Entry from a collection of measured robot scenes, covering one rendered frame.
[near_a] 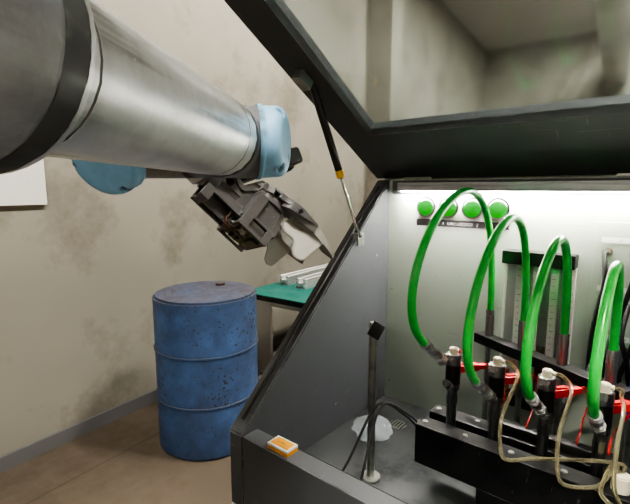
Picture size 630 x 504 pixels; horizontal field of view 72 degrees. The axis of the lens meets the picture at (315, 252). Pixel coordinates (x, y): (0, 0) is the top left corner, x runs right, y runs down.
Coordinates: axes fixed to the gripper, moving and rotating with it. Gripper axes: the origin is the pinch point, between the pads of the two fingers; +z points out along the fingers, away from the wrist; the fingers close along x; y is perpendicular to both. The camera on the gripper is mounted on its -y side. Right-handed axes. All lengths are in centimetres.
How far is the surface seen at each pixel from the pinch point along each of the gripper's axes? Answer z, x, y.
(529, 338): 22.4, 24.2, -0.4
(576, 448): 51, 20, 2
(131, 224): -3, -228, -54
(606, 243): 44, 21, -38
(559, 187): 32, 16, -44
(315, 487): 27.7, -7.5, 27.6
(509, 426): 48.1, 9.6, 2.0
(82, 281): -1, -225, -9
